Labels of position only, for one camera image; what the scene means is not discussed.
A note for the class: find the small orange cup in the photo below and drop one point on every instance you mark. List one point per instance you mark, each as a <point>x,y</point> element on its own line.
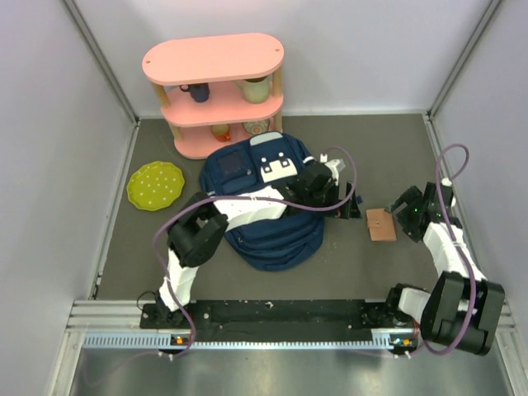
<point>221,132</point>

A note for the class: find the aluminium frame rail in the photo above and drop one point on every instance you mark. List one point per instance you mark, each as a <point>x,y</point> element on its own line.
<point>106,352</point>

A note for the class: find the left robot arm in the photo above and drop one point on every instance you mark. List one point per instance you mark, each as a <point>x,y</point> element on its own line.
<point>194,234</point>

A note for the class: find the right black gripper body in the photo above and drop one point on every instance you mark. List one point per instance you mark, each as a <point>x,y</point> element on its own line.
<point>407,218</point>

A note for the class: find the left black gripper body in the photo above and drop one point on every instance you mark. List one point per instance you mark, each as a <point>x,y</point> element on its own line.
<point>327,196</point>

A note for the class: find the dark blue mug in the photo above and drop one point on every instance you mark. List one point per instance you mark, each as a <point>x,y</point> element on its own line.
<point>199,92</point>

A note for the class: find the green polka dot plate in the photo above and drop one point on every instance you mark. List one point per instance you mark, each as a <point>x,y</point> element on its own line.
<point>155,186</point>

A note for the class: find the pink three-tier wooden shelf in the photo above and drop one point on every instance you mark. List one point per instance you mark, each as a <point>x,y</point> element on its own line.
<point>216,60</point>

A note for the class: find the pale green mug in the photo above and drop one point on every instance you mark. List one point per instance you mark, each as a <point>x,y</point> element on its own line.
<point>254,90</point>

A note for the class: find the patterned ceramic bowl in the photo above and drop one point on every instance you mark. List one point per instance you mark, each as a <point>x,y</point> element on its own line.
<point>255,127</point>

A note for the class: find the navy blue student backpack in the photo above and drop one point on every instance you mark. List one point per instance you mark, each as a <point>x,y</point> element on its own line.
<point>249,165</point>

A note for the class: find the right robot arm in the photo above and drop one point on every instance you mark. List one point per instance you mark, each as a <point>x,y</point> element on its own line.
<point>463,299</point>

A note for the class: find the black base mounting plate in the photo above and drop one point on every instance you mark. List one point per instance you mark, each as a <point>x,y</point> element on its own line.
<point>210,314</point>

